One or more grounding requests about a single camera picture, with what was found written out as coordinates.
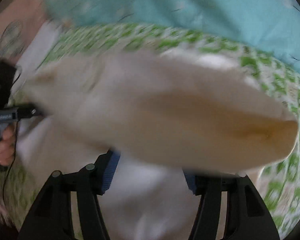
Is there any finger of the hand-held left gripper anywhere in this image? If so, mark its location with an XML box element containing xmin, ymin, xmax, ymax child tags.
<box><xmin>16</xmin><ymin>104</ymin><xmax>44</xmax><ymax>119</ymax></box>

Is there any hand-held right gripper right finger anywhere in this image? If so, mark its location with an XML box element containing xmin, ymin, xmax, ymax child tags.
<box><xmin>182</xmin><ymin>169</ymin><xmax>280</xmax><ymax>240</ymax></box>

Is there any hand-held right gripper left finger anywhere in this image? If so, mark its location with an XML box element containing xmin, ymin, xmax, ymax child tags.
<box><xmin>17</xmin><ymin>150</ymin><xmax>122</xmax><ymax>240</ymax></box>

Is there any cream hooded zip jacket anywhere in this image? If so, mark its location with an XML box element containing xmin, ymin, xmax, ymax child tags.
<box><xmin>15</xmin><ymin>49</ymin><xmax>300</xmax><ymax>240</ymax></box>

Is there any person's left hand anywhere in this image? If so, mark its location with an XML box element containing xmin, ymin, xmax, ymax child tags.
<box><xmin>0</xmin><ymin>124</ymin><xmax>17</xmax><ymax>167</ymax></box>

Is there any white folded cloth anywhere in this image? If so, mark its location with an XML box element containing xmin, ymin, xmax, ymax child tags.
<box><xmin>14</xmin><ymin>21</ymin><xmax>63</xmax><ymax>85</ymax></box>

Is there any pink heart print quilt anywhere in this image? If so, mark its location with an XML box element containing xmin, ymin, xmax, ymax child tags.
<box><xmin>0</xmin><ymin>0</ymin><xmax>53</xmax><ymax>68</ymax></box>

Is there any green checked bed sheet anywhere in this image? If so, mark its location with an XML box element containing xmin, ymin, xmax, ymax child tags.
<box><xmin>0</xmin><ymin>23</ymin><xmax>300</xmax><ymax>238</ymax></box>

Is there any teal floral quilt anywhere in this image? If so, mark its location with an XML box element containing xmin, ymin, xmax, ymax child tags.
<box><xmin>44</xmin><ymin>0</ymin><xmax>300</xmax><ymax>77</ymax></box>

